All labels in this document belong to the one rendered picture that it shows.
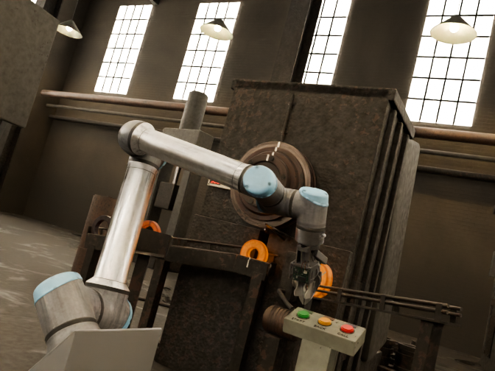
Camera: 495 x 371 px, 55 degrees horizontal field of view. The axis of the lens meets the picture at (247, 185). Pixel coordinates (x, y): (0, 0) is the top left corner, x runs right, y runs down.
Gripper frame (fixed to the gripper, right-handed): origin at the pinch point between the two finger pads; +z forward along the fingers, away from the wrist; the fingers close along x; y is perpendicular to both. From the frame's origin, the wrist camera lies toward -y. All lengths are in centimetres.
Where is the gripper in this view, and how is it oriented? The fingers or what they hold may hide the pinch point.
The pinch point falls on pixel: (305, 299)
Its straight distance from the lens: 159.7
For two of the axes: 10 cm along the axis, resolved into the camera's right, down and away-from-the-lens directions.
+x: 8.6, 1.6, -4.9
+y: -5.1, 1.2, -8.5
